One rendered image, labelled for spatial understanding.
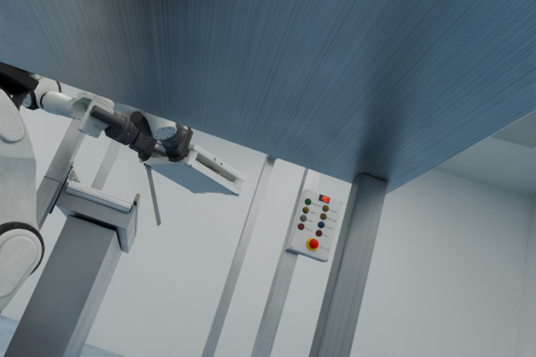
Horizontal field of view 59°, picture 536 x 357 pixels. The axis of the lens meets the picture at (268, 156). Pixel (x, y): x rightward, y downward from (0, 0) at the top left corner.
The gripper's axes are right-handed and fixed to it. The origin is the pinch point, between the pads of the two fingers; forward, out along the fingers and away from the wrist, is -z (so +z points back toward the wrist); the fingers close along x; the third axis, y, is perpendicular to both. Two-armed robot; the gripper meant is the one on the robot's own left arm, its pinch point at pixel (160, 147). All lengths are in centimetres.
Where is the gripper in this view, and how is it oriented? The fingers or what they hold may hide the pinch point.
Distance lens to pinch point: 161.7
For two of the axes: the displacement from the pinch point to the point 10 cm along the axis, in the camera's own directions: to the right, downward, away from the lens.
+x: -2.8, 9.0, -3.2
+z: -7.1, -4.2, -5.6
